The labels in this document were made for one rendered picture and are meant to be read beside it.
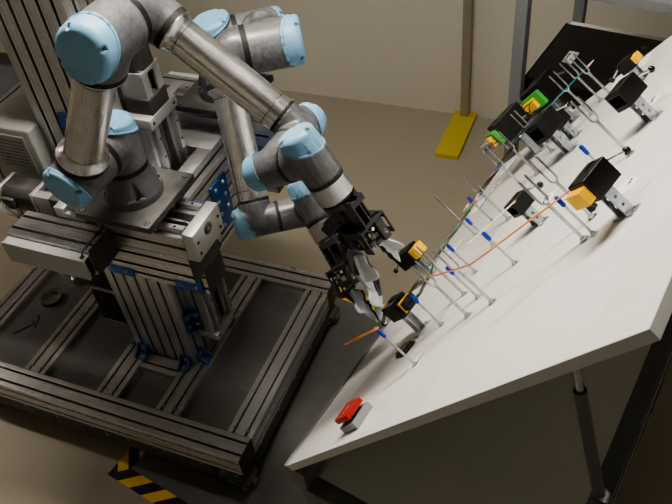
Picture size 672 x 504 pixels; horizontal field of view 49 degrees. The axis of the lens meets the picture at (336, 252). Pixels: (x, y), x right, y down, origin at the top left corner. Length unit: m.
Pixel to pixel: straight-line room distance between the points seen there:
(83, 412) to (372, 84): 2.39
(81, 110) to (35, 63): 0.53
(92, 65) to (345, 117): 2.85
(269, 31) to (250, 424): 1.34
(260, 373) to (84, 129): 1.32
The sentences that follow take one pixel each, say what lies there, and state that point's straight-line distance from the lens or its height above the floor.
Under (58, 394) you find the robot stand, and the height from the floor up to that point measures 0.23.
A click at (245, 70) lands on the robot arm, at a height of 1.59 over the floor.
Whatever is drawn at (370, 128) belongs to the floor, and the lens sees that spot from 4.07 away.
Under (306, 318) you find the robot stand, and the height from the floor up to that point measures 0.23.
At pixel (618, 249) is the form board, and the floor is 1.57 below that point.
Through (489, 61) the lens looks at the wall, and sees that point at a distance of 3.94.
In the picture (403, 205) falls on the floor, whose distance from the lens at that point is 3.55.
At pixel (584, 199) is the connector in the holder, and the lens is 1.13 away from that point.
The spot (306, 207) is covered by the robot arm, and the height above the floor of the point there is 1.26.
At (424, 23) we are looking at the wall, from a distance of 3.93.
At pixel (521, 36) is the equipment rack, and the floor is 1.28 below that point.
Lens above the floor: 2.32
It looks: 44 degrees down
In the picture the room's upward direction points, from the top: 7 degrees counter-clockwise
